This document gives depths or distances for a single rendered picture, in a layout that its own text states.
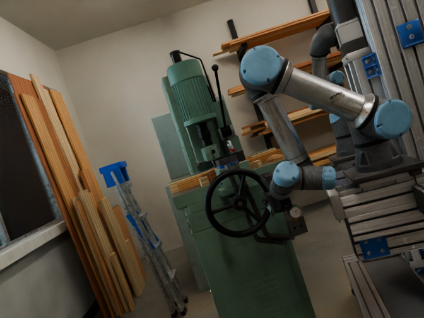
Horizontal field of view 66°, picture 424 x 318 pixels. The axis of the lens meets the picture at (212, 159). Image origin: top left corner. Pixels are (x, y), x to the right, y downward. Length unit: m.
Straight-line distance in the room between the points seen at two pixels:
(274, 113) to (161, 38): 3.16
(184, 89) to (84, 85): 2.75
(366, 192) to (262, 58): 0.58
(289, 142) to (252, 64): 0.31
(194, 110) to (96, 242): 1.59
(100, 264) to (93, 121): 1.94
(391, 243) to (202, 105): 0.99
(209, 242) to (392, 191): 0.80
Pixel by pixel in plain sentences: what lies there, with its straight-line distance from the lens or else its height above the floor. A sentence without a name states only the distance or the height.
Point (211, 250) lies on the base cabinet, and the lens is 1.58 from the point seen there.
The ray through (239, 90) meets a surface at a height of 1.52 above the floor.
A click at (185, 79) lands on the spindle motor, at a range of 1.64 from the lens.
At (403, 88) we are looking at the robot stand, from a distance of 1.45.
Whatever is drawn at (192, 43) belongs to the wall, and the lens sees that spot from 4.15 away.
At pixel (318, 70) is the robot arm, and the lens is 1.85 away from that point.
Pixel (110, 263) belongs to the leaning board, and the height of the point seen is 0.42.
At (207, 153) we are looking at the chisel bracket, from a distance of 1.63.
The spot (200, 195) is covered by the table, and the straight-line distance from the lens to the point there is 1.52.
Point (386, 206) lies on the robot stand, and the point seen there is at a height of 0.69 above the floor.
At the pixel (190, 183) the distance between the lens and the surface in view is 1.67.
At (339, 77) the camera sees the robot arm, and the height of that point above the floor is 1.21.
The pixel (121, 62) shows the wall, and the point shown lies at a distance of 4.21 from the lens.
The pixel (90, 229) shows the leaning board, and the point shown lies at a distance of 2.82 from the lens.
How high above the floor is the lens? 1.08
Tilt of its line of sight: 3 degrees down
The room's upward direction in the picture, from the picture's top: 18 degrees counter-clockwise
